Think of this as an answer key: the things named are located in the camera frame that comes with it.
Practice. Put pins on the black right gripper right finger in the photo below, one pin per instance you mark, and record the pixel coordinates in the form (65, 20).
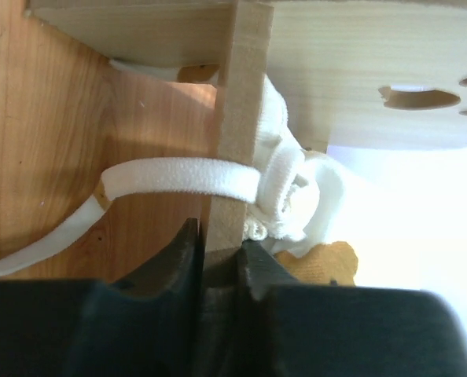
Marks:
(287, 328)

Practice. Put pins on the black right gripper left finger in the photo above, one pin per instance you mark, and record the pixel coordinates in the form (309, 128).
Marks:
(141, 325)

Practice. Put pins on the large bear print cushion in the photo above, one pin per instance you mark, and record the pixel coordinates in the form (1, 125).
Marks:
(316, 217)

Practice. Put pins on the wooden pet bed frame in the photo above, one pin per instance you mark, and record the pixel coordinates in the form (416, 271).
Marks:
(381, 74)

